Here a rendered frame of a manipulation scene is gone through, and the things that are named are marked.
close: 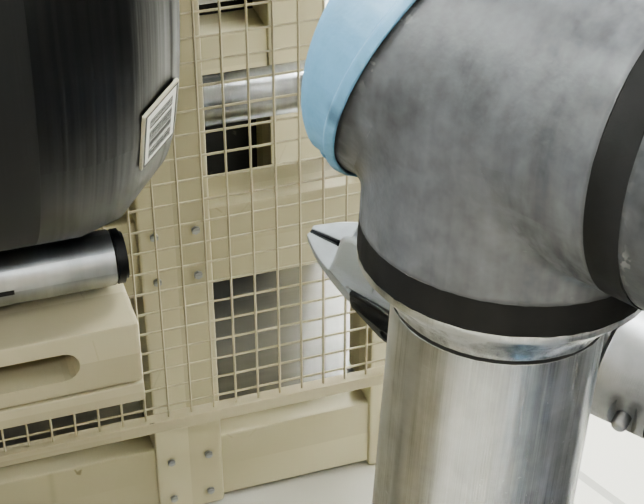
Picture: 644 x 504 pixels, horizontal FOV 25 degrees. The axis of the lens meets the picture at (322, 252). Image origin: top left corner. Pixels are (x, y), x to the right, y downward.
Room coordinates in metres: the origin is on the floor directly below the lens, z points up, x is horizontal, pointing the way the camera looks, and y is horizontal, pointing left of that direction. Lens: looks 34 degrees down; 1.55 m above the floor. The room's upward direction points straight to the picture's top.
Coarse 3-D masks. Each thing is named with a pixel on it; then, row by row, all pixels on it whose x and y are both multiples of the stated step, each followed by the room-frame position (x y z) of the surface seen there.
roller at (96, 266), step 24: (72, 240) 0.94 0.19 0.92; (96, 240) 0.94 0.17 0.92; (120, 240) 0.94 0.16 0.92; (0, 264) 0.91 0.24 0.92; (24, 264) 0.91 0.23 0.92; (48, 264) 0.92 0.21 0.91; (72, 264) 0.92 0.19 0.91; (96, 264) 0.92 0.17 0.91; (120, 264) 0.93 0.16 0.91; (0, 288) 0.90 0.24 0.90; (24, 288) 0.90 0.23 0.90; (48, 288) 0.91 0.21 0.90; (72, 288) 0.92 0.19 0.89; (96, 288) 0.93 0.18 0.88
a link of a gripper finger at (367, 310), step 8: (352, 296) 0.77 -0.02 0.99; (360, 296) 0.76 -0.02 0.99; (352, 304) 0.77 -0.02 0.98; (360, 304) 0.77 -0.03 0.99; (368, 304) 0.76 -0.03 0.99; (376, 304) 0.76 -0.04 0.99; (360, 312) 0.76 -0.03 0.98; (368, 312) 0.76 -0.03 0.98; (376, 312) 0.76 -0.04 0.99; (384, 312) 0.75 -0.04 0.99; (368, 320) 0.76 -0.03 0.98; (376, 320) 0.75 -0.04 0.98; (384, 320) 0.75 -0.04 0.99; (376, 328) 0.75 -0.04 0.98; (384, 328) 0.74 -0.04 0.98; (384, 336) 0.75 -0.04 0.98
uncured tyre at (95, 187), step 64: (0, 0) 0.77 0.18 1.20; (64, 0) 0.78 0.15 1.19; (128, 0) 0.80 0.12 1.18; (0, 64) 0.77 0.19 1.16; (64, 64) 0.79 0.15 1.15; (128, 64) 0.81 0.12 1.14; (0, 128) 0.78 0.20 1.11; (64, 128) 0.79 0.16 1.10; (128, 128) 0.82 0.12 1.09; (0, 192) 0.80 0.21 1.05; (64, 192) 0.82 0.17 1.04; (128, 192) 0.86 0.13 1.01
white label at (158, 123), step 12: (168, 96) 0.85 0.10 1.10; (156, 108) 0.84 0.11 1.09; (168, 108) 0.85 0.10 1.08; (144, 120) 0.82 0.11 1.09; (156, 120) 0.84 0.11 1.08; (168, 120) 0.86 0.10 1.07; (144, 132) 0.83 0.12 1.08; (156, 132) 0.85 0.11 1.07; (168, 132) 0.87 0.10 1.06; (144, 144) 0.84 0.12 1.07; (156, 144) 0.86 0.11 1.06; (144, 156) 0.84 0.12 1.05
